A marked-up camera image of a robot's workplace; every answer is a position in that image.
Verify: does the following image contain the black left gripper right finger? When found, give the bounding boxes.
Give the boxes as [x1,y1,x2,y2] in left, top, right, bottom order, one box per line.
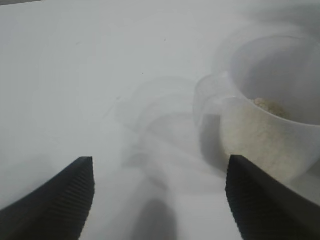
[224,154,320,240]

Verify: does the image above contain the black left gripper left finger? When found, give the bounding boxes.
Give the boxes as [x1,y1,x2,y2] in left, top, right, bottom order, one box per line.
[0,156,96,240]

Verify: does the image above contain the white rice grains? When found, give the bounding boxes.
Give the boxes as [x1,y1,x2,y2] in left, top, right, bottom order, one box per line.
[221,96,310,181]

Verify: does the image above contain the clear plastic measuring cup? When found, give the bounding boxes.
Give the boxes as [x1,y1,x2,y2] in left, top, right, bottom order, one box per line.
[192,34,320,182]

